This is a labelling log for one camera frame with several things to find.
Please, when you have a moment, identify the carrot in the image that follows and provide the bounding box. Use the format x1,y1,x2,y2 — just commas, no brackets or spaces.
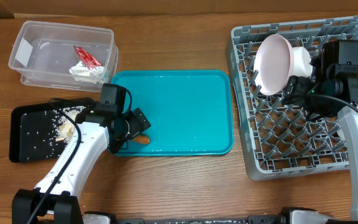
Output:
132,135,150,145

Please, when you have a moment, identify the clear plastic waste bin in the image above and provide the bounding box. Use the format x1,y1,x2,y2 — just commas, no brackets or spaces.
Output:
8,21,119,92

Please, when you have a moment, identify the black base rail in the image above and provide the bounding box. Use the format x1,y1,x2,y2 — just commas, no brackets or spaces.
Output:
82,205,335,224

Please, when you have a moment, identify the red snack wrapper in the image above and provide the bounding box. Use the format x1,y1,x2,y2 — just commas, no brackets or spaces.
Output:
74,45,102,70

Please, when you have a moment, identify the teal serving tray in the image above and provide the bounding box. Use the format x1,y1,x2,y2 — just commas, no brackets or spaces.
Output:
111,70,234,157

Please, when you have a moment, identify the grey dishwasher rack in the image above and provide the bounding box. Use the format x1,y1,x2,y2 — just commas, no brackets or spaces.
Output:
226,16,358,180

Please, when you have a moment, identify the white tissue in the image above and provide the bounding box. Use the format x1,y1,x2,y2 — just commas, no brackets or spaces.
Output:
69,61,104,84

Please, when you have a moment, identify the black tray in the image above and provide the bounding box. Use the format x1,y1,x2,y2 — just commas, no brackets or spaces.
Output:
9,98,93,162

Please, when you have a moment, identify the pink plate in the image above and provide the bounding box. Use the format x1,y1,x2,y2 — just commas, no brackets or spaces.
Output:
254,34,294,96

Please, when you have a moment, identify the white bowl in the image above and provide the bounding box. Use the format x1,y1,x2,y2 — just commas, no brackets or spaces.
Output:
293,47,313,78

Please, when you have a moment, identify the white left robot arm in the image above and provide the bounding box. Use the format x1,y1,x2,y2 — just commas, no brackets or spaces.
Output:
12,83,151,224

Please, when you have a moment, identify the rice and peanuts food waste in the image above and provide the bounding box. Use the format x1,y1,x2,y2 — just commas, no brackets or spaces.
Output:
25,105,86,150

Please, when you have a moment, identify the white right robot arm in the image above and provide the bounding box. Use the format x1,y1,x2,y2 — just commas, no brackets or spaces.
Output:
282,40,358,223

